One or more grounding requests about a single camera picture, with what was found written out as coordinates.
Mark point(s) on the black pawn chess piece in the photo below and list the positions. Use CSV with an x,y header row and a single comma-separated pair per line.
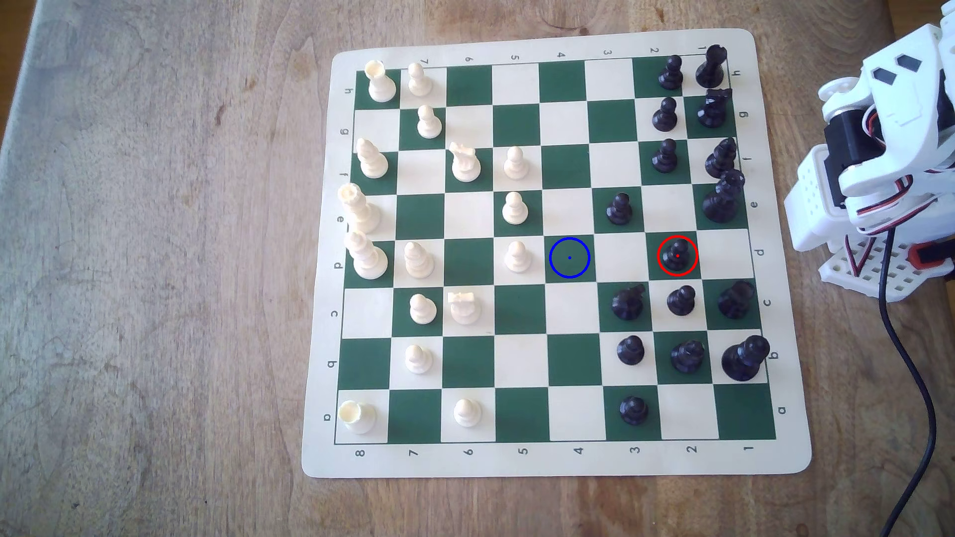
x,y
619,212
631,352
676,261
671,75
665,158
680,302
634,412
664,116

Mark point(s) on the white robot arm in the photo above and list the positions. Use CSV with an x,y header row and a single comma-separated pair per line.
x,y
914,101

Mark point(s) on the white perforated robot base housing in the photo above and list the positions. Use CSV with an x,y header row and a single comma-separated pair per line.
x,y
813,201

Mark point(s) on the white pawn chess piece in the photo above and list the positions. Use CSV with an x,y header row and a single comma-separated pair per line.
x,y
515,211
418,361
468,414
420,82
429,125
515,165
518,259
423,310

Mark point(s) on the white knight chess piece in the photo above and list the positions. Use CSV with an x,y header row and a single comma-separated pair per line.
x,y
465,309
465,167

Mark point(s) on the white king chess piece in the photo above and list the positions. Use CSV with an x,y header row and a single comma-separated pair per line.
x,y
367,259

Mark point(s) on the white queen chess piece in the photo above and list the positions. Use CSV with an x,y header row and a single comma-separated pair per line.
x,y
360,212

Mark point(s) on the white bishop chess piece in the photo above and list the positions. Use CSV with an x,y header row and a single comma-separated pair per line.
x,y
372,162

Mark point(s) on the black knight chess piece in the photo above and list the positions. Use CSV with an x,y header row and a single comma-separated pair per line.
x,y
627,304
713,110

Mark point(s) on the white rook chess piece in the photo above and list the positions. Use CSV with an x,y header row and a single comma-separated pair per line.
x,y
359,418
381,86

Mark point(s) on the green and cream chess mat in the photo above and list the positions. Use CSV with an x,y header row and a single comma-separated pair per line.
x,y
522,455

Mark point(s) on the black bishop chess piece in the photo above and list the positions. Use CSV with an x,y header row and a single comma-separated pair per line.
x,y
720,162
735,301
686,359

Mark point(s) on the black king chess piece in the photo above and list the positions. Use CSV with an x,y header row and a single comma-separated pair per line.
x,y
742,361

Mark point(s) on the black rook chess piece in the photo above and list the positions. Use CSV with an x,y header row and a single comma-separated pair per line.
x,y
710,71

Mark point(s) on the white pawn beside queen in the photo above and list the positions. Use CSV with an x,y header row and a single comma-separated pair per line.
x,y
418,262

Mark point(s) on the red table clamp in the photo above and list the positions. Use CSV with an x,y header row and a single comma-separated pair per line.
x,y
929,257

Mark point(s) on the white perforated base plate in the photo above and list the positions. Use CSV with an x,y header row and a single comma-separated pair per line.
x,y
895,280

